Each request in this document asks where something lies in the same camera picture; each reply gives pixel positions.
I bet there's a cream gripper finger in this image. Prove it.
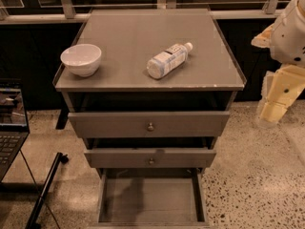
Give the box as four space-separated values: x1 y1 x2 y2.
251 25 274 49
256 64 305 128

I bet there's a blue plastic bottle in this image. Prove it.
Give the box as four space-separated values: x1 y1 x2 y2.
147 42 193 79

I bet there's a grey drawer cabinet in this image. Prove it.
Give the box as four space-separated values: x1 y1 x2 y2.
51 7 248 229

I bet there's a top grey drawer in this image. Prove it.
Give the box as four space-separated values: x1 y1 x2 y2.
69 111 230 138

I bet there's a grey drawer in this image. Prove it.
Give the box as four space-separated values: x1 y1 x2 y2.
88 168 217 229
69 111 230 138
84 148 216 168

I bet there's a bottom grey drawer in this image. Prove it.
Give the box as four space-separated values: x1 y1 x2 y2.
88 168 217 229

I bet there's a middle grey drawer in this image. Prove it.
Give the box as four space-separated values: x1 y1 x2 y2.
84 148 216 168

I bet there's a white ceramic bowl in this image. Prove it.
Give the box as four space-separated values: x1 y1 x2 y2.
60 44 102 77

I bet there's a metal window railing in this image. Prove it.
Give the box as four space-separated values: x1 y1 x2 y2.
0 0 305 25

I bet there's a black laptop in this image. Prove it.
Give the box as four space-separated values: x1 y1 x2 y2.
0 78 30 181

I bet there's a black stand leg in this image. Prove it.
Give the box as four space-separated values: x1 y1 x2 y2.
25 153 69 229

